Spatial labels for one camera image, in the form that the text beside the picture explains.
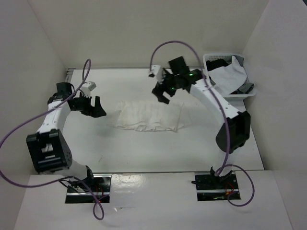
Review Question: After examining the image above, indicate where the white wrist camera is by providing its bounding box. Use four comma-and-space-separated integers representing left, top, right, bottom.
79, 81, 96, 98
148, 65, 164, 83

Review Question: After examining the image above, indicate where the white pleated skirt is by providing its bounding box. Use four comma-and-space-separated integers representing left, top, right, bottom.
109, 101, 191, 132

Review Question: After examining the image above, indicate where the white plastic basket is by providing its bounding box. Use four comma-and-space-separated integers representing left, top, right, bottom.
202, 52, 256, 100

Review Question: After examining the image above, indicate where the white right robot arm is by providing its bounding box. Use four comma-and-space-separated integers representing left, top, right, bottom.
148, 57, 251, 188

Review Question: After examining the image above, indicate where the black garment in basket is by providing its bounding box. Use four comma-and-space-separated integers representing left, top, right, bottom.
206, 59, 229, 71

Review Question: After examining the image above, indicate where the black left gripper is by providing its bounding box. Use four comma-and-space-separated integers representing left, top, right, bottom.
71, 92, 106, 118

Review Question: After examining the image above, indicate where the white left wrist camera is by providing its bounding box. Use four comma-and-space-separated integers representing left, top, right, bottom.
79, 81, 96, 98

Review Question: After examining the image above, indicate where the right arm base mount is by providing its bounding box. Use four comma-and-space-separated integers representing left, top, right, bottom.
191, 168, 241, 201

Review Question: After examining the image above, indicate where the grey garment in basket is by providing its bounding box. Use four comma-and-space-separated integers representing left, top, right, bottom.
232, 55, 254, 94

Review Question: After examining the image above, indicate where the white garment in basket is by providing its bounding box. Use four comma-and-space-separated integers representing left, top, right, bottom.
208, 55, 247, 95

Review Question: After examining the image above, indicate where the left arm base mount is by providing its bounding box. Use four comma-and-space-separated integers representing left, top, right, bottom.
57, 173, 113, 204

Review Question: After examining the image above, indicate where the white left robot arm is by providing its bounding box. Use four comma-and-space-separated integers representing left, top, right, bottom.
26, 81, 106, 192

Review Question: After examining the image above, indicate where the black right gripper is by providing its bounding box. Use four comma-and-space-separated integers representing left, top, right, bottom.
152, 68, 179, 104

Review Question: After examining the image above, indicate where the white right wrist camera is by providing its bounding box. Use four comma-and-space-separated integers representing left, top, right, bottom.
148, 65, 164, 83

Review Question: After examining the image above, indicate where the aluminium table edge rail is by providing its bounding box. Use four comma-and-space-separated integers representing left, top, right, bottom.
65, 68, 75, 83

